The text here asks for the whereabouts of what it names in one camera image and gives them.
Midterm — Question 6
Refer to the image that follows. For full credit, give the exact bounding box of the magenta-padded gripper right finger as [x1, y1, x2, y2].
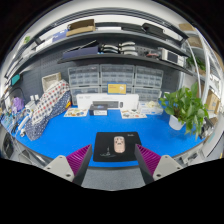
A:
[134, 143, 184, 185]

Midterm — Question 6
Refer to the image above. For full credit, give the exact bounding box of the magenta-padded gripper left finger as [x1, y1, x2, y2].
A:
[43, 143, 93, 186]

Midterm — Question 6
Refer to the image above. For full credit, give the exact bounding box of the pink computer mouse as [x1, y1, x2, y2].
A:
[113, 135, 126, 154]

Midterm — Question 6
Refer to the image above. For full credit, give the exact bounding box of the black mouse pad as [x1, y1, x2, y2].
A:
[92, 131, 143, 163]

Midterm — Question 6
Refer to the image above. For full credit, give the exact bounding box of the printed picture card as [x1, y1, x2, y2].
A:
[119, 108, 148, 120]
[63, 107, 89, 118]

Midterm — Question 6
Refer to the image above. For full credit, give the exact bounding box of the small black labelled box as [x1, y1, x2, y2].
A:
[88, 103, 109, 117]

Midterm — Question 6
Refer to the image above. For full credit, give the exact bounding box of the polka dot patterned cloth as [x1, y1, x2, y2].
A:
[24, 79, 72, 141]

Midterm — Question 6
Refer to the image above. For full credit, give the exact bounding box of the long white keyboard box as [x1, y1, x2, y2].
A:
[76, 93, 140, 110]

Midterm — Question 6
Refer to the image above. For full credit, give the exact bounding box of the green potted plant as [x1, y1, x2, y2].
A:
[159, 81, 210, 139]

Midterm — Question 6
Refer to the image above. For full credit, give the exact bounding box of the yellow card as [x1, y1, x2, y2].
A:
[106, 82, 128, 95]

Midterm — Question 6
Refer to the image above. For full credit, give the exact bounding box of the purple bag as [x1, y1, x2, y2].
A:
[12, 96, 25, 113]

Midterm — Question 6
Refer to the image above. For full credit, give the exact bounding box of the beige framed tray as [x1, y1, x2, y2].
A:
[41, 71, 63, 93]

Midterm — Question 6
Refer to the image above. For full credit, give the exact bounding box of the white metal rack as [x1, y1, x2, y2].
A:
[179, 22, 224, 116]

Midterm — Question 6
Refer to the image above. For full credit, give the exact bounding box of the teal wall box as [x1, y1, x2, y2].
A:
[10, 73, 22, 86]

